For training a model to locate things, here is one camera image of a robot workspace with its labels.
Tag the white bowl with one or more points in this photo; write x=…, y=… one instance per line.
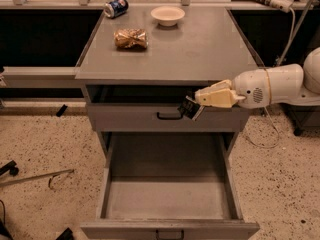
x=167, y=15

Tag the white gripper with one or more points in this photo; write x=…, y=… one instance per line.
x=250, y=89

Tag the metal rod on floor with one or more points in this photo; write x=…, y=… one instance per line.
x=36, y=177

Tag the black middle drawer handle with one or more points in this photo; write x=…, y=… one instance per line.
x=169, y=235

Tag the blue pepsi can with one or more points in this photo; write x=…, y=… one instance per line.
x=116, y=8

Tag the black drawer handle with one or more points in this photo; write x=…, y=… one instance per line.
x=169, y=235
x=169, y=116

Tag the black object bottom floor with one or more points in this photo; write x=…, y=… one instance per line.
x=67, y=234

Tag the open grey middle drawer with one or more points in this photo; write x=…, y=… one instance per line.
x=170, y=182

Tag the black rxbar chocolate bar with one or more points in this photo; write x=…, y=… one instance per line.
x=190, y=108

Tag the grey drawer cabinet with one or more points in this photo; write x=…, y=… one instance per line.
x=203, y=48

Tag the black clamp on floor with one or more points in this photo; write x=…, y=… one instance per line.
x=10, y=167

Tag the gold foil chip bag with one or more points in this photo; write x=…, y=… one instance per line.
x=131, y=38

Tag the black top drawer handle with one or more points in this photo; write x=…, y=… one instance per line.
x=169, y=116

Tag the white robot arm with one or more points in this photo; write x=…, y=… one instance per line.
x=291, y=84

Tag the closed grey top drawer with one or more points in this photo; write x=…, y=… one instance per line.
x=137, y=117

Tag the white power adapter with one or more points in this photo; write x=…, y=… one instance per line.
x=282, y=5

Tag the black block on floor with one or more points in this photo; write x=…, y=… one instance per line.
x=61, y=110

